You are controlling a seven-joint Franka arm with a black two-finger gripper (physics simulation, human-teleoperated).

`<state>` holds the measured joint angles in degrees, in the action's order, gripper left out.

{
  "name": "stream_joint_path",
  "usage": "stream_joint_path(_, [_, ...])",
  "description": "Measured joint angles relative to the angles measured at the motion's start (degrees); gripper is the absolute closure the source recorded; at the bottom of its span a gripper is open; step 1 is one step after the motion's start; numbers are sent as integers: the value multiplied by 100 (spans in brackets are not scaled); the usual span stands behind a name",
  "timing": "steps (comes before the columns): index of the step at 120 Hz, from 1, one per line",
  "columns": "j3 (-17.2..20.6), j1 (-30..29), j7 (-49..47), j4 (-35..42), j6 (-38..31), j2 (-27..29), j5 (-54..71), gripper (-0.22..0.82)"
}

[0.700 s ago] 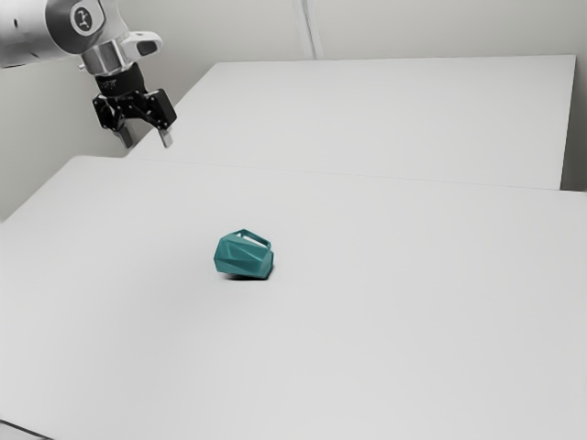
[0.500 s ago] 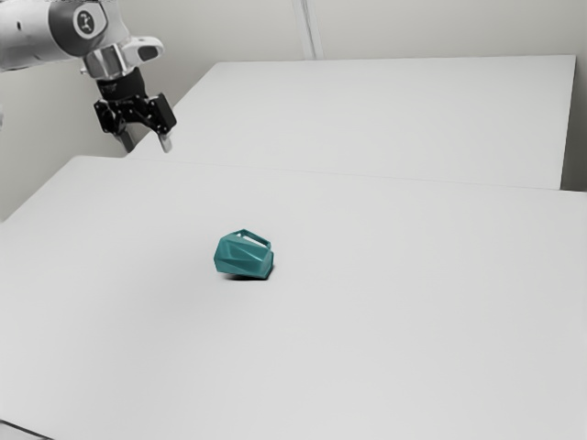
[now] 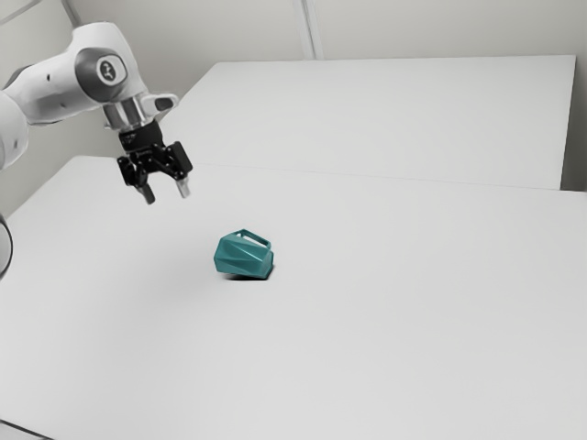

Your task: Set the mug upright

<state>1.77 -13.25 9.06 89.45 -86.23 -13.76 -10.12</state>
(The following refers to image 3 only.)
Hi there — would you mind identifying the teal faceted mug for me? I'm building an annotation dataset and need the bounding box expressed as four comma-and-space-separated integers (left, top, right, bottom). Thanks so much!
213, 228, 276, 281

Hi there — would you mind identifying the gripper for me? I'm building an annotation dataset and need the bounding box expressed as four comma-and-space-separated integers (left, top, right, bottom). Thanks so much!
116, 120, 194, 205

